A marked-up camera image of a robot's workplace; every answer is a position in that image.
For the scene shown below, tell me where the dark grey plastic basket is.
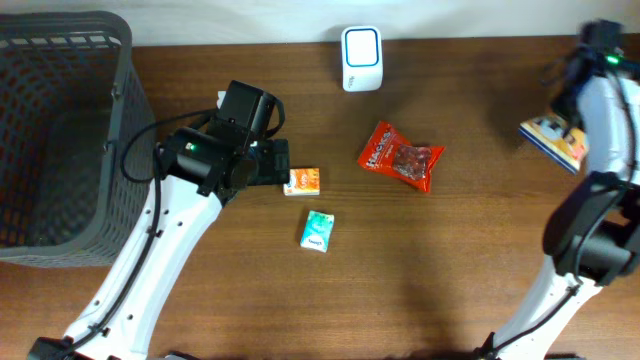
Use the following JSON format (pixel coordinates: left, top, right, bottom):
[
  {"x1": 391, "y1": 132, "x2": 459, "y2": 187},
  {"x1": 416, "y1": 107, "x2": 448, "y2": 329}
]
[{"x1": 1, "y1": 11, "x2": 155, "y2": 268}]

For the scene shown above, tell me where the teal tissue pack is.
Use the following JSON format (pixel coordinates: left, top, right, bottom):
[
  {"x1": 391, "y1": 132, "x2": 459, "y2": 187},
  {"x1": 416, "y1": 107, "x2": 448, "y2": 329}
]
[{"x1": 300, "y1": 210, "x2": 335, "y2": 253}]

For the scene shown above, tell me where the white barcode scanner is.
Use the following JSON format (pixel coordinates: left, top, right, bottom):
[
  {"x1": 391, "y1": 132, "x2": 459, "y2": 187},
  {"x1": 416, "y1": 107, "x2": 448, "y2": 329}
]
[{"x1": 340, "y1": 26, "x2": 383, "y2": 92}]

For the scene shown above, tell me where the red candy bag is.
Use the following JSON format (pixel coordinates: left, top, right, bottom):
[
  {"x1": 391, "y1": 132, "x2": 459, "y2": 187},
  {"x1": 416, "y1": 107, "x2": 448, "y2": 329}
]
[{"x1": 357, "y1": 121, "x2": 445, "y2": 193}]

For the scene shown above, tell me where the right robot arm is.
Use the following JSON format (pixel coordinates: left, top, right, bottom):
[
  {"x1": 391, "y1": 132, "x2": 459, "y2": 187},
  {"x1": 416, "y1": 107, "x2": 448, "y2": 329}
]
[{"x1": 474, "y1": 47, "x2": 639, "y2": 359}]

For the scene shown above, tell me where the yellow snack bag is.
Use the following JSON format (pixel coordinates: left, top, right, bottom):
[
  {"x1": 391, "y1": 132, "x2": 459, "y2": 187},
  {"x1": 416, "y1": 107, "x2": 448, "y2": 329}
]
[{"x1": 518, "y1": 113, "x2": 589, "y2": 174}]

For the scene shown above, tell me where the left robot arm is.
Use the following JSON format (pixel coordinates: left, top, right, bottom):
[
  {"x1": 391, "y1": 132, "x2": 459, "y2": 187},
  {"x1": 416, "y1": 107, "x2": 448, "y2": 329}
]
[{"x1": 28, "y1": 127, "x2": 290, "y2": 359}]

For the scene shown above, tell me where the orange tissue pack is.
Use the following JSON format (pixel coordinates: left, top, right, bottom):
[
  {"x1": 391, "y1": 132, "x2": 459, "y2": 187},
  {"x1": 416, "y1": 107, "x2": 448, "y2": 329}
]
[{"x1": 283, "y1": 168, "x2": 320, "y2": 196}]

